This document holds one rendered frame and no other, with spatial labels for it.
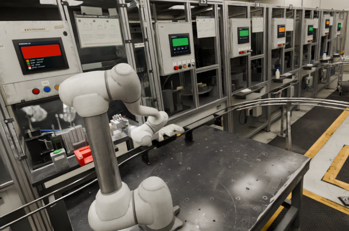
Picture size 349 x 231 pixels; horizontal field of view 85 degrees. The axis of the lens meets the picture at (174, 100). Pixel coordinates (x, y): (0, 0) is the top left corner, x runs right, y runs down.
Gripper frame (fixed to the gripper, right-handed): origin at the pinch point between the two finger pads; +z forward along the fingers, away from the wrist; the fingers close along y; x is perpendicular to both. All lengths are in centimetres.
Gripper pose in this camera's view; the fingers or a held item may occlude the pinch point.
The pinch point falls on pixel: (121, 123)
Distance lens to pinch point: 161.6
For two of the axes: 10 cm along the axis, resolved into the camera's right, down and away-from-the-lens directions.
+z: -6.2, -1.6, 7.7
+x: -7.8, 2.5, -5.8
